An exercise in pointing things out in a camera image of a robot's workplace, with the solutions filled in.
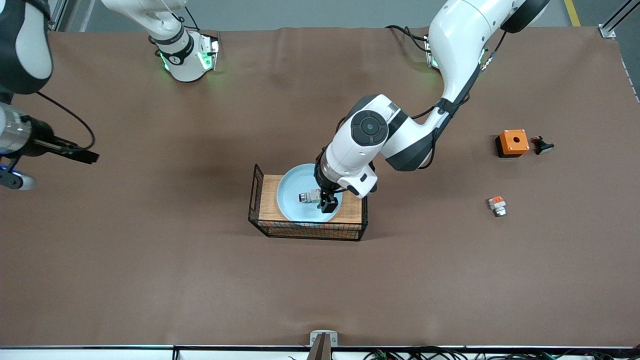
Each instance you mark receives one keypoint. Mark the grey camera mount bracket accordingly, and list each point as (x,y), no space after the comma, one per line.
(323,345)

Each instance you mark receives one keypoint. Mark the wooden board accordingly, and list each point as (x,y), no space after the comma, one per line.
(267,200)

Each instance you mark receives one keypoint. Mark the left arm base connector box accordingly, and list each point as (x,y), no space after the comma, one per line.
(431,52)

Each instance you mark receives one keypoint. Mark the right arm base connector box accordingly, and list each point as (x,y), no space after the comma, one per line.
(207,52)

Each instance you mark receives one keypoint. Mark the brown table cover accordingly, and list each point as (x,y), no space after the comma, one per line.
(150,275)

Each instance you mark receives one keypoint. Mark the light blue round plate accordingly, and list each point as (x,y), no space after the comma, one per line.
(295,185)

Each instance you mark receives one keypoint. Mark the orange button enclosure box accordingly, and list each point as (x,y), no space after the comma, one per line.
(507,145)

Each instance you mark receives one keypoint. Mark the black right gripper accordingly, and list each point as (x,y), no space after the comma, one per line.
(42,136)

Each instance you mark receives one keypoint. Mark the white table edge rail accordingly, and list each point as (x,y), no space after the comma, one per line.
(100,353)

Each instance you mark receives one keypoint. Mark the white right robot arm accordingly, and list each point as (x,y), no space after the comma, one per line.
(27,50)

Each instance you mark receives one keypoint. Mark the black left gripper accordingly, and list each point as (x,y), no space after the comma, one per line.
(323,186)

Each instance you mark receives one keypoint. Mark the orange white switch module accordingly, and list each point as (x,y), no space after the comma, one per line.
(497,205)

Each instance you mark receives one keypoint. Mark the grey green button switch module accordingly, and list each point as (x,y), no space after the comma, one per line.
(309,197)

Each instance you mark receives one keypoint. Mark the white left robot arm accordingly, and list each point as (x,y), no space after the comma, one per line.
(460,40)

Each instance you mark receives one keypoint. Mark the black push button head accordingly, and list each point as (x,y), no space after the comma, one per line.
(542,146)

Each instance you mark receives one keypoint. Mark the aluminium frame profile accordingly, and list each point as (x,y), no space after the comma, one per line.
(59,15)
(617,20)

